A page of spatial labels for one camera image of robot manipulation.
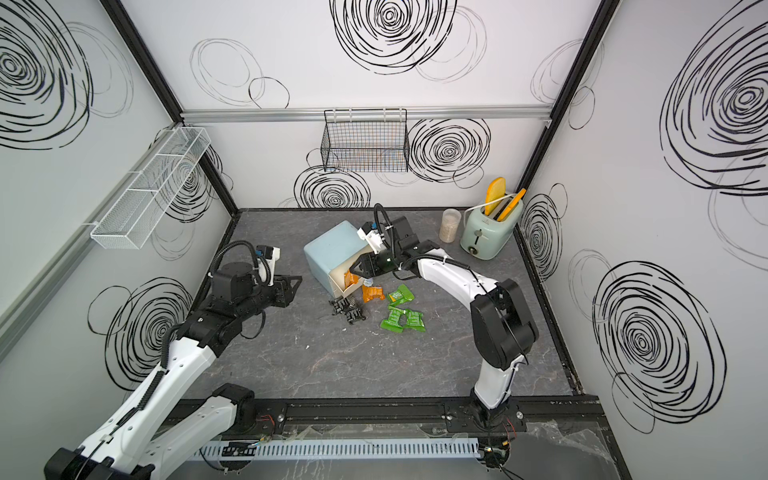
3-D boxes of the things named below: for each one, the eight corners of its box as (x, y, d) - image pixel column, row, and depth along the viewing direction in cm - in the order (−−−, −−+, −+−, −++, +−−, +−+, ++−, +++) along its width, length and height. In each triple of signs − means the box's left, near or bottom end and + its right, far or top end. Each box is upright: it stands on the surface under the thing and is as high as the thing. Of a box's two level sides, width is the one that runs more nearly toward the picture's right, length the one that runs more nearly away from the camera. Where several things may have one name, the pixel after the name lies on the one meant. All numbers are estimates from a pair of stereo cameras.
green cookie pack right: (402, 328, 91) (402, 325, 89) (405, 310, 94) (405, 308, 93) (425, 333, 90) (426, 330, 88) (428, 315, 93) (428, 312, 92)
